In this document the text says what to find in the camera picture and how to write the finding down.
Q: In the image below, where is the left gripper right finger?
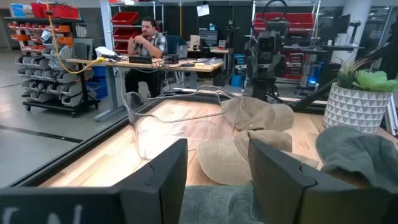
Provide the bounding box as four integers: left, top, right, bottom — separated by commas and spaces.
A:
248, 138, 324, 224

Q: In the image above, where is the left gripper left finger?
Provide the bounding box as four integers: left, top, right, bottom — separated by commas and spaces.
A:
112, 138, 188, 224

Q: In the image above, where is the grey drawer organizer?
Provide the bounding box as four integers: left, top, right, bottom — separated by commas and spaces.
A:
198, 29, 218, 47

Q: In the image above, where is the rack cart with parts bins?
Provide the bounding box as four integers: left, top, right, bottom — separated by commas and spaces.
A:
2, 2, 101, 118

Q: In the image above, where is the white paper sheet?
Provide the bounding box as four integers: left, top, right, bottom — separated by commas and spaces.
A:
196, 4, 210, 17

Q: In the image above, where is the clear plastic bin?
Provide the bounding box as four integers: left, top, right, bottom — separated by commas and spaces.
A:
122, 84, 246, 161

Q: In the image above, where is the black rig frame strut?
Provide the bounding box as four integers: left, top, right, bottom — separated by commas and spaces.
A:
289, 40, 398, 113

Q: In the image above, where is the yellow cable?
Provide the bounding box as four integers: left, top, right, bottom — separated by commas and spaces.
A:
45, 0, 106, 75

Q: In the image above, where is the metal shelf with red bins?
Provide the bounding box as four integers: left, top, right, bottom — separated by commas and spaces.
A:
107, 1, 165, 55
251, 0, 321, 85

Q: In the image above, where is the wooden desk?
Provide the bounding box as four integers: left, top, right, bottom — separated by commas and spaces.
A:
65, 57, 224, 123

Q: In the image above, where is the white bag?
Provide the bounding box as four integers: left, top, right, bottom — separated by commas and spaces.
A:
95, 46, 123, 62

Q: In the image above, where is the person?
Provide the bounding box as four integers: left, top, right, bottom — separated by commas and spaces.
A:
124, 16, 169, 99

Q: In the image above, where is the plant in white patterned pot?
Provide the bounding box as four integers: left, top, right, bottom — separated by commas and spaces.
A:
323, 57, 398, 134

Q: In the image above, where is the blue bin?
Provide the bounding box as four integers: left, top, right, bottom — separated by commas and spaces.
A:
85, 65, 109, 100

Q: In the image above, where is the blue office chair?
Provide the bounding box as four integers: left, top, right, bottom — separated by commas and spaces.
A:
165, 34, 187, 60

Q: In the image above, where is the dark green cap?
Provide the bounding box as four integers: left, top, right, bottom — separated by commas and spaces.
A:
316, 125, 398, 194
178, 183, 268, 224

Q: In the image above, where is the blue bucket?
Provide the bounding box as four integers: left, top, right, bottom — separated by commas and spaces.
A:
230, 74, 243, 88

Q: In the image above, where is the beige cap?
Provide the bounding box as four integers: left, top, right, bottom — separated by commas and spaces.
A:
197, 129, 320, 187
220, 95, 295, 131

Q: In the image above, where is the flat black box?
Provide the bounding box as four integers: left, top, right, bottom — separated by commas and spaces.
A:
129, 55, 153, 65

